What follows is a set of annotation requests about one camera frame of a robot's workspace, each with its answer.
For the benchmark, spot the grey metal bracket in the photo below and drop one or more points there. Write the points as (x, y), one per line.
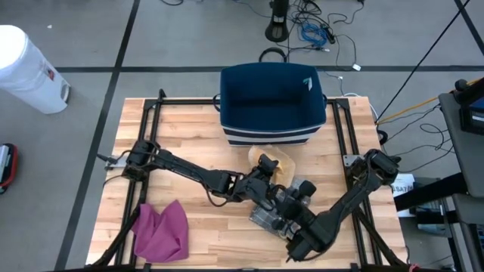
(349, 160)
(117, 163)

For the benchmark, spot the orange checked towel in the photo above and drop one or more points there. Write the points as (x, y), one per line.
(285, 160)

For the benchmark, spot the black stand base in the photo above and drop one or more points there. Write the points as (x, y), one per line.
(277, 32)

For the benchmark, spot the magenta towel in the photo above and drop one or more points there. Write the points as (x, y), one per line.
(160, 234)

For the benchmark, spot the grey checked towel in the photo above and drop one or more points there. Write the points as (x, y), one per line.
(262, 217)

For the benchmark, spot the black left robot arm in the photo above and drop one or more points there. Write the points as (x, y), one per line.
(181, 168)

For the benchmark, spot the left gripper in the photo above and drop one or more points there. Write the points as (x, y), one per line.
(253, 189)

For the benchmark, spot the white power adapter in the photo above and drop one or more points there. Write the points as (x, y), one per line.
(356, 67)

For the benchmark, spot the red black device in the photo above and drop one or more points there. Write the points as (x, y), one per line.
(9, 170)

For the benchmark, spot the white trash can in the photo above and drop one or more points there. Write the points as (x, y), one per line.
(26, 72)

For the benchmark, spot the black electronic device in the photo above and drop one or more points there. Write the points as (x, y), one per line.
(472, 117)

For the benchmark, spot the black beam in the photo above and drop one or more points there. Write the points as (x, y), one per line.
(427, 192)

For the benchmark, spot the navy white striped basket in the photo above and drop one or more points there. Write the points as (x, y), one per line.
(272, 102)

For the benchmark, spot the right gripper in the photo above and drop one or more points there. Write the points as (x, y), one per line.
(300, 219)

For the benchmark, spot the black metal table frame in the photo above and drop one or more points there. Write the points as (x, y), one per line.
(153, 102)

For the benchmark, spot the white printed paper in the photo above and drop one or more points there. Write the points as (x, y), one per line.
(401, 187)

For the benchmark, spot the grey side table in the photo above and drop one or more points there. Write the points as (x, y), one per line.
(461, 151)

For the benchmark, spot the thin black pole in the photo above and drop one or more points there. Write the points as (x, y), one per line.
(424, 60)

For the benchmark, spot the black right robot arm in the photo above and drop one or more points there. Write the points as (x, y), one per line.
(340, 211)

